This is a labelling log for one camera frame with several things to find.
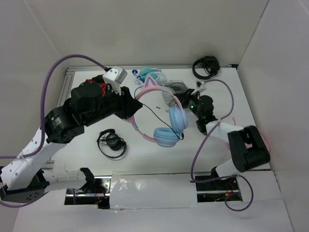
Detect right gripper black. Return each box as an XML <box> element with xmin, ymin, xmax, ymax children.
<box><xmin>172</xmin><ymin>89</ymin><xmax>203</xmax><ymax>119</ymax></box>

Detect grey white headphones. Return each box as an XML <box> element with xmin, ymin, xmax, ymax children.
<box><xmin>162</xmin><ymin>81</ymin><xmax>189</xmax><ymax>107</ymax></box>

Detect blue pink cat-ear headphones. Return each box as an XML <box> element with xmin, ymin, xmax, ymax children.
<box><xmin>126</xmin><ymin>75</ymin><xmax>188</xmax><ymax>147</ymax></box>

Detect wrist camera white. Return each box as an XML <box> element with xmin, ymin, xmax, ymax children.
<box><xmin>103</xmin><ymin>66</ymin><xmax>127</xmax><ymax>95</ymax></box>
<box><xmin>191</xmin><ymin>81</ymin><xmax>207</xmax><ymax>95</ymax></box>

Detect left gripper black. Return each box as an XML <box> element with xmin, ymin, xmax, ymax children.
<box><xmin>83</xmin><ymin>82</ymin><xmax>143</xmax><ymax>127</ymax></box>

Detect red black headphones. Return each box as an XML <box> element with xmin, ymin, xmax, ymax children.
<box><xmin>86</xmin><ymin>75</ymin><xmax>106</xmax><ymax>96</ymax></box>

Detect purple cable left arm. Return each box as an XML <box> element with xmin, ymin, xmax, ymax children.
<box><xmin>0</xmin><ymin>54</ymin><xmax>108</xmax><ymax>208</ymax></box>

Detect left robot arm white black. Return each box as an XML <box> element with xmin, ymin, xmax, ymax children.
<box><xmin>0</xmin><ymin>81</ymin><xmax>142</xmax><ymax>207</ymax></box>

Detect small black on-ear headphones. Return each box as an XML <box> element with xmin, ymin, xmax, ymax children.
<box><xmin>96</xmin><ymin>129</ymin><xmax>127</xmax><ymax>160</ymax></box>

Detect teal white headphones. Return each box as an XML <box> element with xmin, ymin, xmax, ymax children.
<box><xmin>132</xmin><ymin>68</ymin><xmax>167</xmax><ymax>85</ymax></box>

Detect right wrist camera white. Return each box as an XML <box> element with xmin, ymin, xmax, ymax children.
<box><xmin>191</xmin><ymin>81</ymin><xmax>207</xmax><ymax>95</ymax></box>

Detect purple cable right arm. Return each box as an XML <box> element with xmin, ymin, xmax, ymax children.
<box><xmin>190</xmin><ymin>79</ymin><xmax>254</xmax><ymax>212</ymax></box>

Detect white taped cover plate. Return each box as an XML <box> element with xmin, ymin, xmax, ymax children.
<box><xmin>110</xmin><ymin>174</ymin><xmax>197</xmax><ymax>210</ymax></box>

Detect black headphones far corner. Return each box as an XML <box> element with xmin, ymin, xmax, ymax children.
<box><xmin>192</xmin><ymin>56</ymin><xmax>220</xmax><ymax>80</ymax></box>

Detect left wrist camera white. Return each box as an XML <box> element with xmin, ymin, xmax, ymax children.
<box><xmin>103</xmin><ymin>66</ymin><xmax>127</xmax><ymax>95</ymax></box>

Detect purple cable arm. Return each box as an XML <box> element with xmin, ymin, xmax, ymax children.
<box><xmin>190</xmin><ymin>79</ymin><xmax>254</xmax><ymax>212</ymax></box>
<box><xmin>0</xmin><ymin>54</ymin><xmax>108</xmax><ymax>208</ymax></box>

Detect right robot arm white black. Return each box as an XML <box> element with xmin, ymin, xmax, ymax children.
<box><xmin>176</xmin><ymin>88</ymin><xmax>270</xmax><ymax>189</ymax></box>

